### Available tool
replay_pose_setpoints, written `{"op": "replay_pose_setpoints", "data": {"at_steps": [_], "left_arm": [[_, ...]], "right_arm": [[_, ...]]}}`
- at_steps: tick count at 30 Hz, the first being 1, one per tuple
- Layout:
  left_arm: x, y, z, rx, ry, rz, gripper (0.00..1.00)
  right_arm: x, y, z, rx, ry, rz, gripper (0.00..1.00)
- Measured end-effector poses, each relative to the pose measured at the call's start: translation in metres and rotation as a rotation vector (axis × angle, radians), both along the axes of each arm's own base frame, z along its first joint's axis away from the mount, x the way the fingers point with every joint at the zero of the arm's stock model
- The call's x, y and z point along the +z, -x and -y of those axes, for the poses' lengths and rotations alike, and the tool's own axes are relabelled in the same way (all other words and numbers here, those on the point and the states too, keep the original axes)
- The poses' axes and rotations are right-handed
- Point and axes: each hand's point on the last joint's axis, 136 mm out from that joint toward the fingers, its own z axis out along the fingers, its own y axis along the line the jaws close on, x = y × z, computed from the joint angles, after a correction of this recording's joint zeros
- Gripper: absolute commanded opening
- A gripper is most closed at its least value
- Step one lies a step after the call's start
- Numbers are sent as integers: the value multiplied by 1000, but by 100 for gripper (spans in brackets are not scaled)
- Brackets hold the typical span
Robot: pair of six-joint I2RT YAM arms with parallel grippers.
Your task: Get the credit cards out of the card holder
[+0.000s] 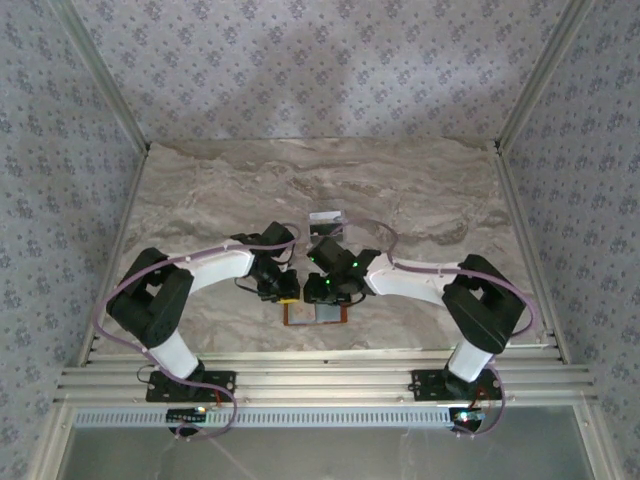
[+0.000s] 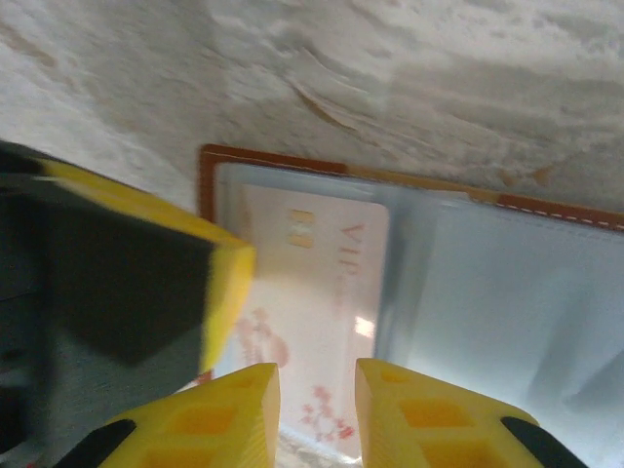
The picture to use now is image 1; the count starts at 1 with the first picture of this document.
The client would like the brown leather card holder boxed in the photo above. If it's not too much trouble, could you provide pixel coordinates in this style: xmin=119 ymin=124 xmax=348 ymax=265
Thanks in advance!
xmin=282 ymin=301 xmax=350 ymax=328

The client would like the grey metal panel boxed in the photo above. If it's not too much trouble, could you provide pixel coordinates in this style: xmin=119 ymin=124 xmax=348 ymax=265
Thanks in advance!
xmin=64 ymin=404 xmax=601 ymax=480

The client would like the aluminium mounting rail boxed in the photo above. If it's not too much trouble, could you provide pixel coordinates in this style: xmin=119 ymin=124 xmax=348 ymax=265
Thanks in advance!
xmin=53 ymin=348 xmax=600 ymax=407

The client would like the grey slotted cable duct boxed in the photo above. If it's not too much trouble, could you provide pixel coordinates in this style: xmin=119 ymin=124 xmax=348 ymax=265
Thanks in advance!
xmin=72 ymin=405 xmax=456 ymax=430

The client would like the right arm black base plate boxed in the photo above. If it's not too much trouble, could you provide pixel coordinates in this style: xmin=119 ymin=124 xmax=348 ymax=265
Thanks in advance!
xmin=409 ymin=368 xmax=504 ymax=403

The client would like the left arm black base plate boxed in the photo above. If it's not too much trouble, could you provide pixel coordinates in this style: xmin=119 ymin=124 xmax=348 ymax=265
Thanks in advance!
xmin=145 ymin=370 xmax=237 ymax=404

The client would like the aluminium side rail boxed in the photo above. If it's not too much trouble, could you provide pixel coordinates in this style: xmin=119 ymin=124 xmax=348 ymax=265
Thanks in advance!
xmin=492 ymin=141 xmax=571 ymax=365
xmin=74 ymin=144 xmax=151 ymax=369

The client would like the aluminium frame leg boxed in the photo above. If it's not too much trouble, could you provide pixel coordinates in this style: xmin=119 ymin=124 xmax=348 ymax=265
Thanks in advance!
xmin=27 ymin=402 xmax=76 ymax=480
xmin=574 ymin=399 xmax=629 ymax=480

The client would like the aluminium corner post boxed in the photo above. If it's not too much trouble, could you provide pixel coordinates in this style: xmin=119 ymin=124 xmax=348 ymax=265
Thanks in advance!
xmin=49 ymin=0 xmax=152 ymax=153
xmin=496 ymin=0 xmax=597 ymax=152

